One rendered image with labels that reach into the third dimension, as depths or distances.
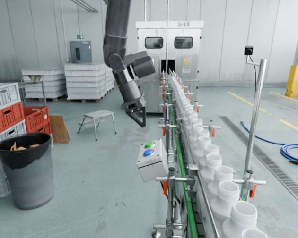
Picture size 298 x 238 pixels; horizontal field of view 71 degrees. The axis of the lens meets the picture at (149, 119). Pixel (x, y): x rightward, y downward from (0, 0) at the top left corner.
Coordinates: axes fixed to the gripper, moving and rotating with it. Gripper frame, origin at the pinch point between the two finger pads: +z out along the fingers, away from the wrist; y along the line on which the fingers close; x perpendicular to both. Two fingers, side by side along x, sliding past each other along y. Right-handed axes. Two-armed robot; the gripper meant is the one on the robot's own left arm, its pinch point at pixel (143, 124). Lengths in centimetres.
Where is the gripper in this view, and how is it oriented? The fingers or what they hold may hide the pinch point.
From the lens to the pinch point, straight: 68.6
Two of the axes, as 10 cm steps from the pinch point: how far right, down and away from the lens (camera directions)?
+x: -9.4, 3.2, 1.6
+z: 3.5, 9.0, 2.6
